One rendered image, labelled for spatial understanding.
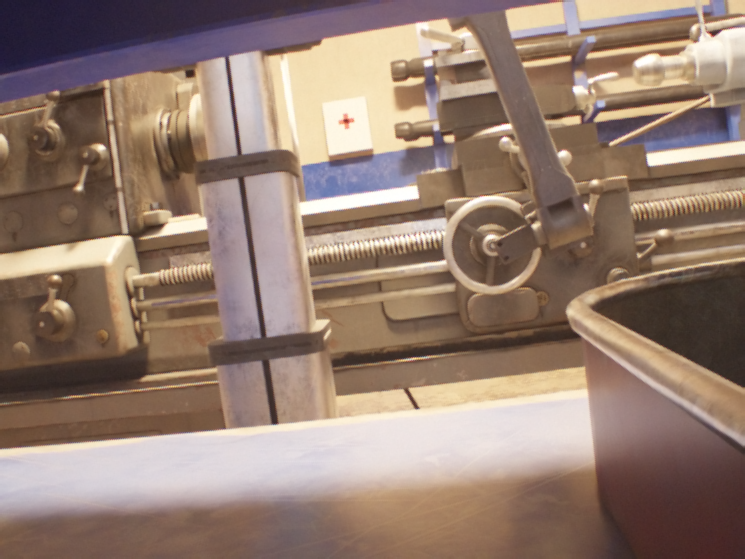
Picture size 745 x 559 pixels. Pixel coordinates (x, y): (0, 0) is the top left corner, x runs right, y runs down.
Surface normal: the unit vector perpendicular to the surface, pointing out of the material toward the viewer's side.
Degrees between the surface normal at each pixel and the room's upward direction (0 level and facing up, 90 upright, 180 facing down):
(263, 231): 90
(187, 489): 0
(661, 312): 90
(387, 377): 90
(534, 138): 91
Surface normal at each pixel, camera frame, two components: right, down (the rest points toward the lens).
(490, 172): -0.11, 0.05
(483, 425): -0.14, -0.99
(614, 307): 0.71, -0.07
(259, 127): 0.22, 0.00
